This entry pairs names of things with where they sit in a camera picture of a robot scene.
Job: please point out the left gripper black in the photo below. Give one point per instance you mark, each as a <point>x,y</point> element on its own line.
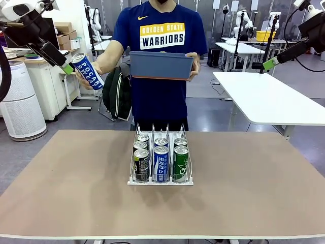
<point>25,30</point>

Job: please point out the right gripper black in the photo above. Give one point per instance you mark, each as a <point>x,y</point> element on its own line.
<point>314,30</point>

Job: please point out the blue Pocari Sweat can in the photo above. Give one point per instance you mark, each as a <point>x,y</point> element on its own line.
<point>87,69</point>
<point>161,141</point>
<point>161,167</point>

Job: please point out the black Pepsi can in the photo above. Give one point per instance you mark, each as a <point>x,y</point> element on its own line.
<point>142,167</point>
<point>143,138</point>
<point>140,145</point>

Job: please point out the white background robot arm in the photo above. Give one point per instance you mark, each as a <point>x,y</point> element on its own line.
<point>238,28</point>
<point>96,24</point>

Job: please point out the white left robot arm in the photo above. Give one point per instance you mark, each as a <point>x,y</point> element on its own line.
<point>7,10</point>

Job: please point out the person right forearm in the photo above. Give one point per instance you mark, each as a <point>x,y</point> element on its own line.
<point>106,59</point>

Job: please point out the person right hand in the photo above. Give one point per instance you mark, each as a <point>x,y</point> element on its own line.
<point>98,69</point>

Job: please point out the person left hand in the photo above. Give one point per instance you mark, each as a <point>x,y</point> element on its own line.
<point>196,66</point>

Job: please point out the brown cardboard box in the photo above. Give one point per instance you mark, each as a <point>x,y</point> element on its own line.
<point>63,39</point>
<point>72,35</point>
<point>65,46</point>
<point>63,26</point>

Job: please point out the green bowl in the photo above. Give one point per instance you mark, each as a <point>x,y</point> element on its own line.
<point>31,56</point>

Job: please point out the white carton box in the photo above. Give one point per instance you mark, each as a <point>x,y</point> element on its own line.
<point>75,44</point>

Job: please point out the black monitor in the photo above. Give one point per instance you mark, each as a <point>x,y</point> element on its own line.
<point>53,26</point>

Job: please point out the yellow plastic crate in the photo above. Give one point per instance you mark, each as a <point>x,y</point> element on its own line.
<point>265,35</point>

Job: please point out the white cabinet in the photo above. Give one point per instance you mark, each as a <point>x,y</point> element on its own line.
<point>41,89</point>

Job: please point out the white desk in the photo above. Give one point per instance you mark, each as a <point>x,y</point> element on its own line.
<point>101,45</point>
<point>241,48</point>

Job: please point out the large white table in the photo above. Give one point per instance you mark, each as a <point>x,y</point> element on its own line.
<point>266,96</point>

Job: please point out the small wooden side table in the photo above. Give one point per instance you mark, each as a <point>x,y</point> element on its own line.
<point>78,108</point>

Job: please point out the white air purifier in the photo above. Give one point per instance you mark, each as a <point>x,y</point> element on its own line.
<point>20,109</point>

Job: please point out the dark green striped jacket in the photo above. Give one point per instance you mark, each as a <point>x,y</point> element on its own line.
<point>116,96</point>

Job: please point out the black computer tower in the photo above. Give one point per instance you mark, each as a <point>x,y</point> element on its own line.
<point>214,58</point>

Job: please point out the metal folding chair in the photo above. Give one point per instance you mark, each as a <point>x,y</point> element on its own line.
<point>108,117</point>

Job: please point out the person in blue shirt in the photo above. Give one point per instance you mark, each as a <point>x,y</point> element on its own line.
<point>162,101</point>

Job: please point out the green soda can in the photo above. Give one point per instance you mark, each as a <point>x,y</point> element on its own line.
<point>180,141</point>
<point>180,167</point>

